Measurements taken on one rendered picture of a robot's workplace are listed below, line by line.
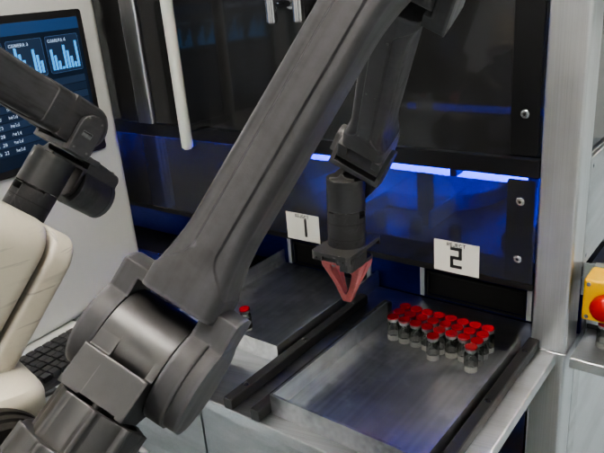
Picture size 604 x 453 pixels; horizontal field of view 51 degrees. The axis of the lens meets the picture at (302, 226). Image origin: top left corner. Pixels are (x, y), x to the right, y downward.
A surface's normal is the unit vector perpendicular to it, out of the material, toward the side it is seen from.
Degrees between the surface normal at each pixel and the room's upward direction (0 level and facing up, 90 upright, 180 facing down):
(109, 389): 50
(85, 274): 90
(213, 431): 90
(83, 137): 99
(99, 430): 65
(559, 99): 90
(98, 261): 90
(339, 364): 0
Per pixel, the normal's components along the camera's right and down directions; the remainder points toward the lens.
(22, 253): 0.72, 0.12
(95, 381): 0.00, -0.33
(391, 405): -0.08, -0.93
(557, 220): -0.60, 0.33
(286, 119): -0.17, -0.05
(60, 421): -0.24, -0.46
